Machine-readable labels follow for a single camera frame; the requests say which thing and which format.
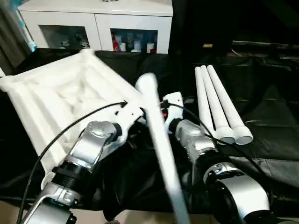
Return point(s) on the white plastic table leg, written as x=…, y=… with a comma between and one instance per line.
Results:
x=204, y=100
x=217, y=112
x=231, y=112
x=161, y=140

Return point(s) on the white plastic table top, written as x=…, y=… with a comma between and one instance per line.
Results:
x=60, y=93

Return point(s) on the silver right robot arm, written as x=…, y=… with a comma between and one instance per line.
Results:
x=210, y=154

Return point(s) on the white bottle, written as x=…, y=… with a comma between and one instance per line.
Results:
x=150, y=47

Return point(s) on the red bottle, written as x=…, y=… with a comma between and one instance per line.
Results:
x=115, y=44

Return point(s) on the gold label plate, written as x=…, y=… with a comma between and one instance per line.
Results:
x=208, y=45

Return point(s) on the white cabinet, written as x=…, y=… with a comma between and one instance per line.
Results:
x=93, y=18

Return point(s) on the black mat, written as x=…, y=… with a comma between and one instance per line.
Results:
x=261, y=116

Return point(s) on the grey curtain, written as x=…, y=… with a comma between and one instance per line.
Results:
x=11, y=28

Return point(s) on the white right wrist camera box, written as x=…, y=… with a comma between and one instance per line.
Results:
x=173, y=105

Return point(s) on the silver metal rail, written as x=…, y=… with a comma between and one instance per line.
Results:
x=266, y=45

